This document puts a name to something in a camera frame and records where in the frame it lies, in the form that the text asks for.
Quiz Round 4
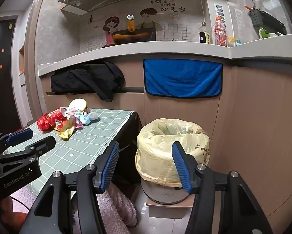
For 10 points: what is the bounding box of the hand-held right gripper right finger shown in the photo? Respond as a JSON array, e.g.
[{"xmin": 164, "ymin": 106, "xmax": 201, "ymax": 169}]
[{"xmin": 171, "ymin": 141, "xmax": 274, "ymax": 234}]

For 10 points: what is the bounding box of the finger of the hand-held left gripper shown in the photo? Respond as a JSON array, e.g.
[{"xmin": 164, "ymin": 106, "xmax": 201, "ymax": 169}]
[
  {"xmin": 0, "ymin": 128, "xmax": 34, "ymax": 156},
  {"xmin": 0, "ymin": 136, "xmax": 56, "ymax": 169}
]

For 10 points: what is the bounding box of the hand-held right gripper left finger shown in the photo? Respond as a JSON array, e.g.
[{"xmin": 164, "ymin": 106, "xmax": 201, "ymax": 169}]
[{"xmin": 19, "ymin": 141, "xmax": 121, "ymax": 234}]

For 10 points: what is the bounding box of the red plastic bag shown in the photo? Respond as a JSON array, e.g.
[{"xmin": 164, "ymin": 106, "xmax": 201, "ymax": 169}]
[{"xmin": 37, "ymin": 113, "xmax": 57, "ymax": 132}]

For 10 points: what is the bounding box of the round metal trash bin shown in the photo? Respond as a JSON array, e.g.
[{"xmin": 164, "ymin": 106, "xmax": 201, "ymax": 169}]
[{"xmin": 140, "ymin": 177, "xmax": 193, "ymax": 205}]

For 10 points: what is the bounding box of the yellow plastic trash bag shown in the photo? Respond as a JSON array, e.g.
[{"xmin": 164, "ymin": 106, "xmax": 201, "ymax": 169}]
[{"xmin": 135, "ymin": 118, "xmax": 211, "ymax": 185}]

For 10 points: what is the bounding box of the yellow snack wrapper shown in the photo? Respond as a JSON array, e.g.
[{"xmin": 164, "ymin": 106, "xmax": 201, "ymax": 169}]
[{"xmin": 58, "ymin": 121, "xmax": 77, "ymax": 141}]

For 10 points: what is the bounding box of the red patterned paper cup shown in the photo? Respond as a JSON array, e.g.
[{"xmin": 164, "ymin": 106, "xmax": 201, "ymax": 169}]
[{"xmin": 49, "ymin": 107, "xmax": 69, "ymax": 125}]

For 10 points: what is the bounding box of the pink snack wrapper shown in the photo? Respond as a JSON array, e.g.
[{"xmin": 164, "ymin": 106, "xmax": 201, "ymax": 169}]
[{"xmin": 67, "ymin": 110, "xmax": 84, "ymax": 130}]

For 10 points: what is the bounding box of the pink fluffy mat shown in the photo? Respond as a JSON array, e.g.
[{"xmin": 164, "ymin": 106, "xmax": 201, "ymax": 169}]
[{"xmin": 71, "ymin": 184, "xmax": 139, "ymax": 234}]

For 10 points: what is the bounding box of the blue snack wrapper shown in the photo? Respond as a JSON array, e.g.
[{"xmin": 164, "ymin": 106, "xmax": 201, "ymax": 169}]
[{"xmin": 79, "ymin": 114, "xmax": 92, "ymax": 126}]

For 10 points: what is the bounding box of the yellow container with foil lid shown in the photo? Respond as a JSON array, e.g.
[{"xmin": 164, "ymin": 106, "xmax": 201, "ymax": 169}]
[{"xmin": 68, "ymin": 98, "xmax": 88, "ymax": 112}]

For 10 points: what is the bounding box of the dark door with stickers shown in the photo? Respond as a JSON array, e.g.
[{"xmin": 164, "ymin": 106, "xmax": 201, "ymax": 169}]
[{"xmin": 0, "ymin": 19, "xmax": 18, "ymax": 138}]

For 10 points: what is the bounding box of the black garment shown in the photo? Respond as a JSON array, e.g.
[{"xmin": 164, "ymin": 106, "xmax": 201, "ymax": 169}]
[{"xmin": 50, "ymin": 61, "xmax": 125, "ymax": 103}]

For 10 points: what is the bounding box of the blue towel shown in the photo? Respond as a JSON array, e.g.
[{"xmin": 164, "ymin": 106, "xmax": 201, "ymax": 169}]
[{"xmin": 143, "ymin": 58, "xmax": 223, "ymax": 99}]

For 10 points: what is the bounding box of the dark sauce bottle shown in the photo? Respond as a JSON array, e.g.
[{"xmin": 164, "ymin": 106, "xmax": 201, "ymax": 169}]
[{"xmin": 198, "ymin": 22, "xmax": 212, "ymax": 44}]

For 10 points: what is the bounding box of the clear bottle with orange cap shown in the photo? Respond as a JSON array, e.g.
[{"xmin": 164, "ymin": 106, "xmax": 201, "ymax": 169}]
[{"xmin": 214, "ymin": 17, "xmax": 228, "ymax": 47}]

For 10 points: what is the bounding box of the yellow bottle with metal cap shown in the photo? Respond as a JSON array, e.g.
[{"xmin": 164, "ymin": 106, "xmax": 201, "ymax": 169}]
[{"xmin": 126, "ymin": 15, "xmax": 136, "ymax": 34}]

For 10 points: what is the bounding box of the green and white cloth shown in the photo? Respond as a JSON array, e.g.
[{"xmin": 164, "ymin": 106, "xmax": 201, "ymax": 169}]
[{"xmin": 258, "ymin": 28, "xmax": 283, "ymax": 40}]

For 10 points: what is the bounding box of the white vent grille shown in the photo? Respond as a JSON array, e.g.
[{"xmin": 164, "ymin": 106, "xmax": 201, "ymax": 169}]
[{"xmin": 214, "ymin": 3, "xmax": 226, "ymax": 22}]

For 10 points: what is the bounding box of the dark utensil rack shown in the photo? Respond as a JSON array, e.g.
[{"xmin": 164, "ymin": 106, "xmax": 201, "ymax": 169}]
[{"xmin": 249, "ymin": 10, "xmax": 287, "ymax": 35}]

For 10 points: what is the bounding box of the cartoon wall sticker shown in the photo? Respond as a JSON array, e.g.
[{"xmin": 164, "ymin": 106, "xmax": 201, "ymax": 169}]
[{"xmin": 79, "ymin": 0, "xmax": 193, "ymax": 53}]

